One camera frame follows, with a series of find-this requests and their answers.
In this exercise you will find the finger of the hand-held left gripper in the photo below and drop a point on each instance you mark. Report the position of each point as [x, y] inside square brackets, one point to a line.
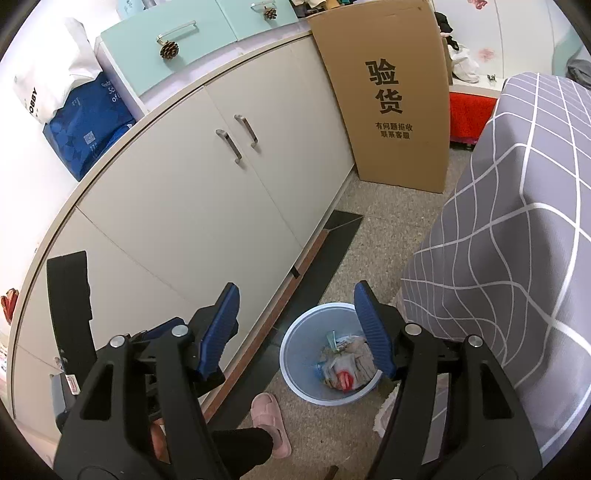
[154, 328]

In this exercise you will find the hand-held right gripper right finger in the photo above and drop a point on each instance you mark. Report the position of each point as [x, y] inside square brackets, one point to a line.
[374, 332]

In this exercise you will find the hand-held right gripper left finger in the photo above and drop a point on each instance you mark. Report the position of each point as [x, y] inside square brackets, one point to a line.
[219, 327]

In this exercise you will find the light blue trash bin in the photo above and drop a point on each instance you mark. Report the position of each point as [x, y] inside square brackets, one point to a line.
[300, 350]

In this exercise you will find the beige crumpled paper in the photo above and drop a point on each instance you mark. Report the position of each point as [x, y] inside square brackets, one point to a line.
[362, 353]

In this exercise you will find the teal packet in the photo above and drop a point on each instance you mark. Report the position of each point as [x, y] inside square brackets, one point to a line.
[333, 340]

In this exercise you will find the white red plastic wrapper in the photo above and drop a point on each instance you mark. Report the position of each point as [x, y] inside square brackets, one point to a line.
[341, 374]

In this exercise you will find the small red ornament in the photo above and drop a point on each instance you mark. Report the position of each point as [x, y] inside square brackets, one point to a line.
[9, 304]

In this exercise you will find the pink slipper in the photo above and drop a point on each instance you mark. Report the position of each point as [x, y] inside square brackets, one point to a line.
[270, 424]

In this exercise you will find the white floor cabinet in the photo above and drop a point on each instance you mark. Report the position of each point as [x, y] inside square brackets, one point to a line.
[184, 207]

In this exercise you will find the person's black trouser leg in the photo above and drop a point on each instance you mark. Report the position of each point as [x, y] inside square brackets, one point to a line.
[240, 454]

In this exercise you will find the grey checked bedspread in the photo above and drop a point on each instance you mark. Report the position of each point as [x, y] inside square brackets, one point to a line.
[508, 230]

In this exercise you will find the blue patterned bag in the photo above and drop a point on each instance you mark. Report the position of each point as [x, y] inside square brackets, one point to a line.
[87, 129]

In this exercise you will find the white plastic bag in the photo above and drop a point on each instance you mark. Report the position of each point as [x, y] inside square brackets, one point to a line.
[51, 78]

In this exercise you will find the red cloth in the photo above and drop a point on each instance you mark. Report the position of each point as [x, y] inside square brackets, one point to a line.
[471, 115]

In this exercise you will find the brown cardboard box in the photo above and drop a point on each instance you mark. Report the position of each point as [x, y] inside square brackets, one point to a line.
[383, 92]

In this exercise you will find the brown pine cone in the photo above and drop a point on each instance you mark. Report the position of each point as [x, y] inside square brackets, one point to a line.
[270, 13]
[169, 50]

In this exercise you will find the teal drawer unit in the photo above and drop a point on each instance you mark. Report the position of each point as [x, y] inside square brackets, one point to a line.
[203, 41]

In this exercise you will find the pile of clothes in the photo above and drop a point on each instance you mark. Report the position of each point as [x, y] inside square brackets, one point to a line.
[459, 55]

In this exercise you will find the colourful shelf clutter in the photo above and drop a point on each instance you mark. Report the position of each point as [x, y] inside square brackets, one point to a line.
[323, 5]

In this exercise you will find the white wardrobe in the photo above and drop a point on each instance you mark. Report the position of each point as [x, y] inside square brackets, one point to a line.
[517, 32]

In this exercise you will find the teal bed headboard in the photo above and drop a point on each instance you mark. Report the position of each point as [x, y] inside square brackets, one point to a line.
[561, 50]

